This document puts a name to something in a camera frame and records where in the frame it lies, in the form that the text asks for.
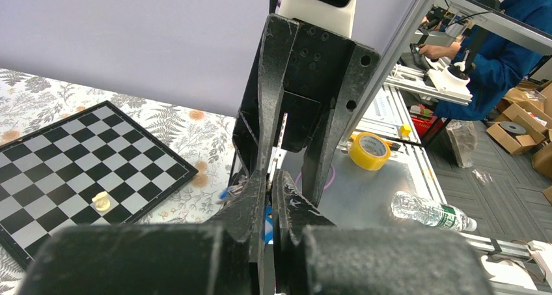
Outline person in blue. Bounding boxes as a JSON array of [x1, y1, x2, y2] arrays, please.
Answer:
[[403, 0, 551, 121]]

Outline blue key tag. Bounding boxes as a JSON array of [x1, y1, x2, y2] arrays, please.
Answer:
[[264, 205, 273, 245]]

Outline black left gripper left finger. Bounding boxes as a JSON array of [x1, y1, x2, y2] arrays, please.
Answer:
[[19, 172, 266, 294]]

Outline black white chessboard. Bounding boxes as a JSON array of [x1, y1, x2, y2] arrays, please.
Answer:
[[1, 101, 197, 267]]

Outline clear plastic bottle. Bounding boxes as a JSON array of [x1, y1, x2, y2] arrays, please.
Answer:
[[391, 191, 477, 232]]

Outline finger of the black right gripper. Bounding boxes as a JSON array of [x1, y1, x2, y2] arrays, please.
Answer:
[[232, 107, 275, 196], [297, 86, 368, 210]]

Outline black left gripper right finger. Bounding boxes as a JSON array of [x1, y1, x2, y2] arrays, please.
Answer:
[[274, 172, 519, 295]]

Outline yellow tape roll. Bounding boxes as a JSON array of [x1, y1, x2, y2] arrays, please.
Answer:
[[349, 132, 391, 171]]

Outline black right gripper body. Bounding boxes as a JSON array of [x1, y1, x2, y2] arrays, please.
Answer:
[[250, 0, 380, 151]]

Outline white chess piece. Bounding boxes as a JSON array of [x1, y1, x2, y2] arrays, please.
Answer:
[[92, 191, 111, 212]]

